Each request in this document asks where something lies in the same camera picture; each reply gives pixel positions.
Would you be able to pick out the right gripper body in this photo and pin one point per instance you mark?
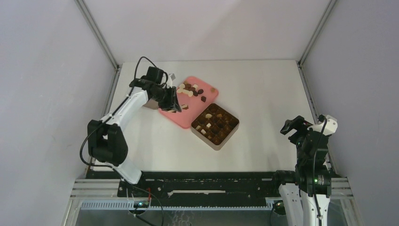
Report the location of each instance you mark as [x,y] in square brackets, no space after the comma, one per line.
[301,126]

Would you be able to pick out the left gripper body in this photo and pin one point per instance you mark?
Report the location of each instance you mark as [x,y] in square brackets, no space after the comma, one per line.
[168,101]

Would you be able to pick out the gold chocolate box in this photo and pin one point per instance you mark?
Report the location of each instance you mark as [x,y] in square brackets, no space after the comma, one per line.
[217,130]

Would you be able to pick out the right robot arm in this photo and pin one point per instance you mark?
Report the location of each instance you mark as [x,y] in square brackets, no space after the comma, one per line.
[306,191]

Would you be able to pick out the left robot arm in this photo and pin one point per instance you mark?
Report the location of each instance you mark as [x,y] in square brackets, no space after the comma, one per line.
[106,141]

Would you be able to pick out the brown box lid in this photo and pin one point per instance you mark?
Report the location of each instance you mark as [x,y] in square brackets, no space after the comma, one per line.
[151,104]

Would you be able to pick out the pink plastic tray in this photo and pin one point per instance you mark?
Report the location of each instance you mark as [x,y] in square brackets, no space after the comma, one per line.
[194,96]

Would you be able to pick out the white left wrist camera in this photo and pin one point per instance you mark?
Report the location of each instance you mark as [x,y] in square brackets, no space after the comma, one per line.
[169,80]

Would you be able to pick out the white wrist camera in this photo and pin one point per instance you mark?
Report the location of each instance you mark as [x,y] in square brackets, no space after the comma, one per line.
[169,80]
[327,127]

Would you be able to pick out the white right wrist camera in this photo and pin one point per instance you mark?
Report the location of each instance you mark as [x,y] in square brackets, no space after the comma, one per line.
[327,127]

